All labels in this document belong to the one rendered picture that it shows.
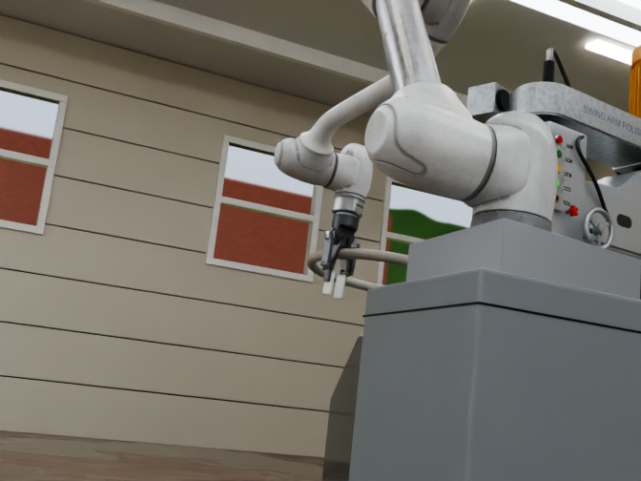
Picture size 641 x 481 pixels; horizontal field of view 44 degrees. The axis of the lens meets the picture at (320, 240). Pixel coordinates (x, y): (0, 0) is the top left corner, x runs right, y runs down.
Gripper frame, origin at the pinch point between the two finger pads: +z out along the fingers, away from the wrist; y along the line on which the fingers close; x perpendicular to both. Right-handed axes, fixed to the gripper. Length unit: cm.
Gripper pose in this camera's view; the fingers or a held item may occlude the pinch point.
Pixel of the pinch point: (334, 285)
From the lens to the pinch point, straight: 222.3
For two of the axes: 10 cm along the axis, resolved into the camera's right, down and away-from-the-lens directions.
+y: 6.5, 2.9, 7.0
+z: -1.8, 9.6, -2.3
